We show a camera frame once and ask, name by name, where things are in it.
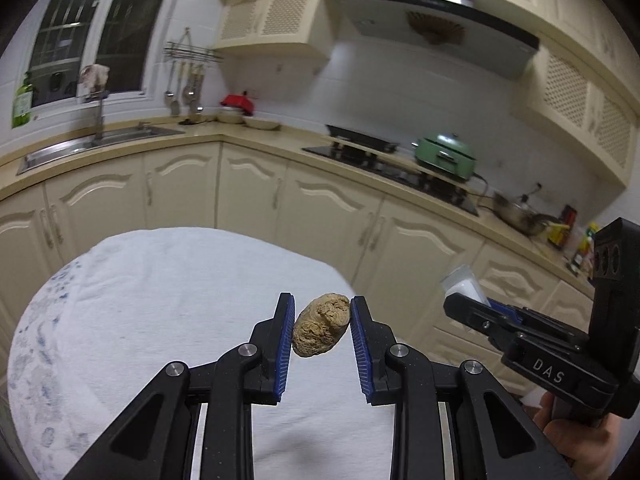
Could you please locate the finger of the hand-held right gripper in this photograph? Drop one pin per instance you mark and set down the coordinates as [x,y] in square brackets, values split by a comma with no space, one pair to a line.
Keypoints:
[475,317]
[505,308]

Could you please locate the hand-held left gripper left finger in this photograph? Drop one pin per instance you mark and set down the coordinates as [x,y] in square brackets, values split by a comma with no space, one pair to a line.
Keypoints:
[285,345]

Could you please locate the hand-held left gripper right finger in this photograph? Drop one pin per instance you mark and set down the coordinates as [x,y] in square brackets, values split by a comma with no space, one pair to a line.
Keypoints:
[361,350]

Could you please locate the white translucent packet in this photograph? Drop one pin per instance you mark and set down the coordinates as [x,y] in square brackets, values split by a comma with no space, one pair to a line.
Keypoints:
[462,285]

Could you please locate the person's right hand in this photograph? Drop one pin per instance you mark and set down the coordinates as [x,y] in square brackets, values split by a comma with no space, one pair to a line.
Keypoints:
[580,445]

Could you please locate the yellow packet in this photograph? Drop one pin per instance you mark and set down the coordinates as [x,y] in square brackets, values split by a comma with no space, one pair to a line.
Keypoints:
[557,235]

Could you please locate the steel cooking pot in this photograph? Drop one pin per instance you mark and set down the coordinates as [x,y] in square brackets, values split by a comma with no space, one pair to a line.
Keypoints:
[515,212]

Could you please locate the yellow cap seasoning bottle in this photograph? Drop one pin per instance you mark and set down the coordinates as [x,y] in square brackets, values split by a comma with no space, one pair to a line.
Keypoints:
[589,245]

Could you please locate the dark sauce bottle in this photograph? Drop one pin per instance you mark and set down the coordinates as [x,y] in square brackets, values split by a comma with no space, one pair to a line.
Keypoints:
[568,215]

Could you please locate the green electric cooker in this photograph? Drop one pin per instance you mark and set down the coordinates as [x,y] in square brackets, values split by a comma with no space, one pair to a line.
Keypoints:
[445,157]

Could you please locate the black gas stove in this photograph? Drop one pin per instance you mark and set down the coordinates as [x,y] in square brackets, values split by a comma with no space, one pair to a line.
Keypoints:
[400,172]

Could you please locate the cream base cabinets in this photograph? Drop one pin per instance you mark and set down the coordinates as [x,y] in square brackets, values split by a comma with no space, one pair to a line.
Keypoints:
[180,185]

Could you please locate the beige kitchen countertop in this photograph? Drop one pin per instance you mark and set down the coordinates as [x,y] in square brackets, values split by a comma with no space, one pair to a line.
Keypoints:
[280,140]

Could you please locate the black grill pan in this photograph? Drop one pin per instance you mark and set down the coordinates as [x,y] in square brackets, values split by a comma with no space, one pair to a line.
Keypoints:
[360,136]

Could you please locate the tall lattice door cabinet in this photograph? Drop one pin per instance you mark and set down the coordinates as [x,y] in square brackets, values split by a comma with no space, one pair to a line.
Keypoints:
[565,85]

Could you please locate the red pot lid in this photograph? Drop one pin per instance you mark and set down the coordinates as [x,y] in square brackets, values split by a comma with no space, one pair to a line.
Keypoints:
[237,101]

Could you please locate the round table with cloth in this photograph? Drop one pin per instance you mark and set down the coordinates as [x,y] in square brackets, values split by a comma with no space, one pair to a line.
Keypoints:
[30,360]

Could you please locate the hanging steel spatula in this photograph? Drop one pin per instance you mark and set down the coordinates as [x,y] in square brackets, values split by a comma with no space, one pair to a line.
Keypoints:
[175,107]

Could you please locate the hanging steel ladle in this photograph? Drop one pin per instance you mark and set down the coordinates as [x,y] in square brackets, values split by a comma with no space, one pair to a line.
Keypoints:
[190,92]

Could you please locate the hanging steel spoon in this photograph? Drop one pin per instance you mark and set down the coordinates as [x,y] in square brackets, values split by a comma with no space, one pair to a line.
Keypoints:
[169,95]

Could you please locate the stainless steel sink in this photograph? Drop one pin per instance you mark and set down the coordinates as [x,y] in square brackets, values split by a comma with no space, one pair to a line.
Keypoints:
[75,149]

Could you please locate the steel faucet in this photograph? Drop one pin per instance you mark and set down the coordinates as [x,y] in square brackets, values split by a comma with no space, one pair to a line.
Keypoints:
[99,120]

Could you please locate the range hood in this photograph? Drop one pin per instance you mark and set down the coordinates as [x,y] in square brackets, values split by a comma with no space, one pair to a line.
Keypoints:
[400,20]

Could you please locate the pale cloth on faucet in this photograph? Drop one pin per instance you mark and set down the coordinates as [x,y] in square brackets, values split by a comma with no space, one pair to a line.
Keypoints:
[95,76]

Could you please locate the small lattice door cabinet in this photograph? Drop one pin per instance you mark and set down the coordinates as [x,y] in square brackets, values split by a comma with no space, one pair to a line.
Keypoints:
[280,15]

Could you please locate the kitchen window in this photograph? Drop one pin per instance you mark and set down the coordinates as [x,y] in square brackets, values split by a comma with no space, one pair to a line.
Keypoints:
[125,35]

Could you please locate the green glass bottle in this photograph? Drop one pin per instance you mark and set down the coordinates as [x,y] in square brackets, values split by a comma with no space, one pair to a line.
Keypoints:
[22,107]

